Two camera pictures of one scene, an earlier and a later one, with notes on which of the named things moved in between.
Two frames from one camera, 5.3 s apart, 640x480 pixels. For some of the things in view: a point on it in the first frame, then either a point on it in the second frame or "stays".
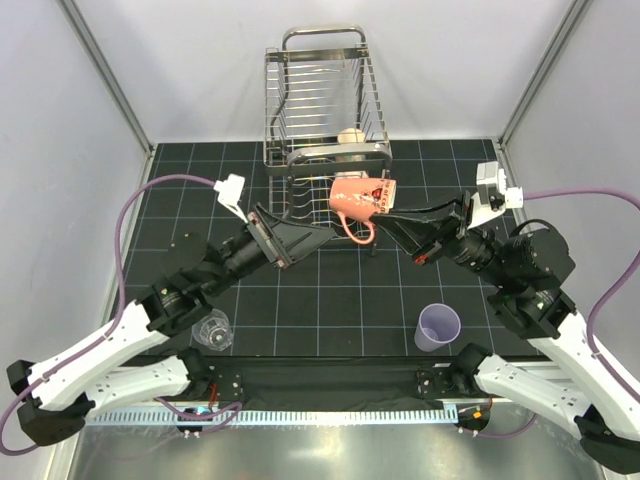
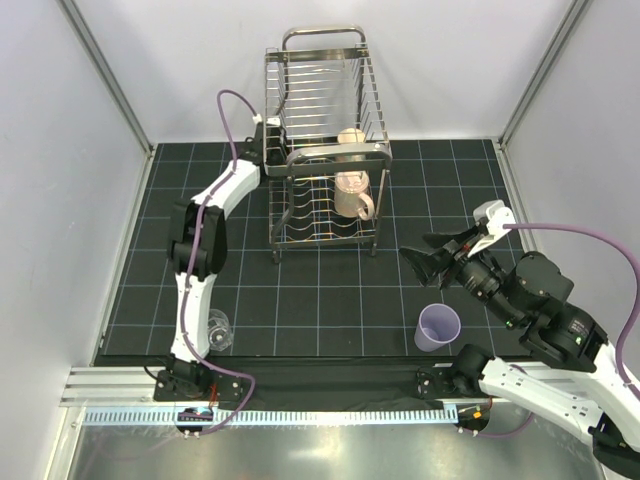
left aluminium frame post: x=94 y=48 stays
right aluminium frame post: x=573 y=14 stays
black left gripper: x=298 y=239 -> x=283 y=154
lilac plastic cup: x=438 y=325 stays
